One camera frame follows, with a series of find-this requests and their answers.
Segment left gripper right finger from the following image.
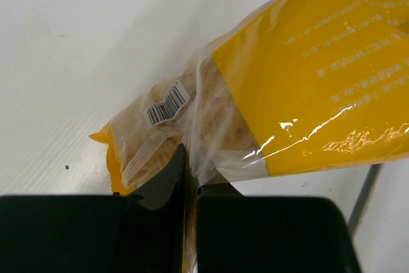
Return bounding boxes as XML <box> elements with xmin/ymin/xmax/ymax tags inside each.
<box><xmin>196</xmin><ymin>183</ymin><xmax>361</xmax><ymax>272</ymax></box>

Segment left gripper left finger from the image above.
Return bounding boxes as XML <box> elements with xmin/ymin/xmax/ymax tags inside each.
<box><xmin>1</xmin><ymin>145</ymin><xmax>187</xmax><ymax>272</ymax></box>

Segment yellow pasta bag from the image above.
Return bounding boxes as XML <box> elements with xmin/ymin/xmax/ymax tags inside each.
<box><xmin>91</xmin><ymin>0</ymin><xmax>408</xmax><ymax>272</ymax></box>

